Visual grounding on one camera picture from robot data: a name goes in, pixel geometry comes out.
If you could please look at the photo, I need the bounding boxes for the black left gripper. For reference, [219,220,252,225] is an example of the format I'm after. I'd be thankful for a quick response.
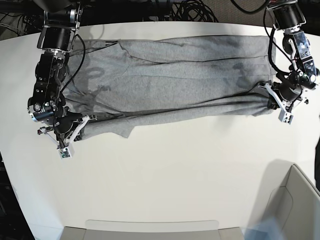
[267,72,319,110]

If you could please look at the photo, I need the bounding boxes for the grey cardboard box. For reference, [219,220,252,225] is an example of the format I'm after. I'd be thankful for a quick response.
[268,165,320,240]

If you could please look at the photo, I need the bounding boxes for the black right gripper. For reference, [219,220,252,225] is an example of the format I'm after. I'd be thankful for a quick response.
[27,98,83,137]

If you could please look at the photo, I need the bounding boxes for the coiled black cables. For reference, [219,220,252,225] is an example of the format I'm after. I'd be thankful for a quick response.
[163,0,220,24]

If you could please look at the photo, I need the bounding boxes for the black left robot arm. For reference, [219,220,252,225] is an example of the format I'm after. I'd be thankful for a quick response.
[266,0,320,112]

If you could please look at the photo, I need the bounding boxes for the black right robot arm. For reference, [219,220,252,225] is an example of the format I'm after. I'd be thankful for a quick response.
[27,0,83,137]

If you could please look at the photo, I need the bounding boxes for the grey plastic tray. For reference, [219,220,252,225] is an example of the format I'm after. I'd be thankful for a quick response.
[60,219,244,240]

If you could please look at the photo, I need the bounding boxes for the blue transparent bag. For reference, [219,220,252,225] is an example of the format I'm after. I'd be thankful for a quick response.
[242,217,287,240]

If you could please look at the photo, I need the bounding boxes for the grey T-shirt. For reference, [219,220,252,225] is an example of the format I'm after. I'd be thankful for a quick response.
[63,35,274,139]

